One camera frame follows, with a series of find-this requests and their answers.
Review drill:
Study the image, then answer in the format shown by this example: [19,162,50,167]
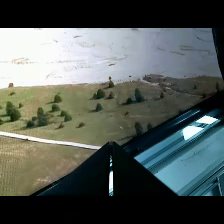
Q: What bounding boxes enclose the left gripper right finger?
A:
[111,141,178,197]

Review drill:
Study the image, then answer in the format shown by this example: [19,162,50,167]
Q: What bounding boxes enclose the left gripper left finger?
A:
[30,141,113,197]

